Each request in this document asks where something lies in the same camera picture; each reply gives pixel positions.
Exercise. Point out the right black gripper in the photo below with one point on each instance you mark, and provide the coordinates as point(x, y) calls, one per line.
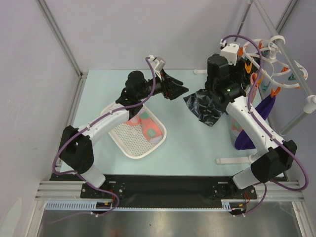
point(242, 74)

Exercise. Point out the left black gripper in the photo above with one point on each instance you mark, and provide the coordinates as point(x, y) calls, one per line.
point(170, 90)

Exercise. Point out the white round clip hanger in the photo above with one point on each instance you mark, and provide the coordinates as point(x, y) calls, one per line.
point(263, 56)

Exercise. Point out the pink green patterned sock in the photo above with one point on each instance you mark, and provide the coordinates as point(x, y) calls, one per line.
point(150, 130)

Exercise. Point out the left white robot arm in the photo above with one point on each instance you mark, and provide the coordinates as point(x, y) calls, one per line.
point(76, 146)

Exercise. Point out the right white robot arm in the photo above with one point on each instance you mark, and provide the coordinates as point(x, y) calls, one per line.
point(274, 155)

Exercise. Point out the dark patterned cloth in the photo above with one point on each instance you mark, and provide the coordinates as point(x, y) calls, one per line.
point(202, 105)

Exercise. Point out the purple cloth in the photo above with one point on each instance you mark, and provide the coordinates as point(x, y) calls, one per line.
point(260, 113)

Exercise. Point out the white perforated plastic basket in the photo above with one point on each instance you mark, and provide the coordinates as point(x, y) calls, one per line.
point(131, 141)

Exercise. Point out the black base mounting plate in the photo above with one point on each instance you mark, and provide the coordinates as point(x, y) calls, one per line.
point(175, 191)

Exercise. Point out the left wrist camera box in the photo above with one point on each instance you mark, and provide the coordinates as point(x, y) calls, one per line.
point(157, 63)

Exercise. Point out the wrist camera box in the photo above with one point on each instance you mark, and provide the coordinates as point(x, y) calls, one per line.
point(229, 52)
point(157, 63)

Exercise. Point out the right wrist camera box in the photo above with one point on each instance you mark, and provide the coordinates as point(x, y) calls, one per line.
point(229, 52)

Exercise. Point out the grey drying rack frame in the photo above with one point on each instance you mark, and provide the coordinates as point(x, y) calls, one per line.
point(299, 71)

